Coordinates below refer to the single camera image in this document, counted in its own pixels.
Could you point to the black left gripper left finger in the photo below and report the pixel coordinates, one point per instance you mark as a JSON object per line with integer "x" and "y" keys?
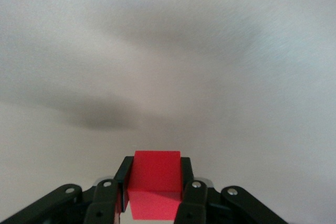
{"x": 99, "y": 203}

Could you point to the red cube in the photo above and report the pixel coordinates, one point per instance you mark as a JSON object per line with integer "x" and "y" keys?
{"x": 155, "y": 176}

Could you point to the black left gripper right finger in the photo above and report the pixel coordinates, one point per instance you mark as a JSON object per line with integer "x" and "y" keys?
{"x": 199, "y": 203}

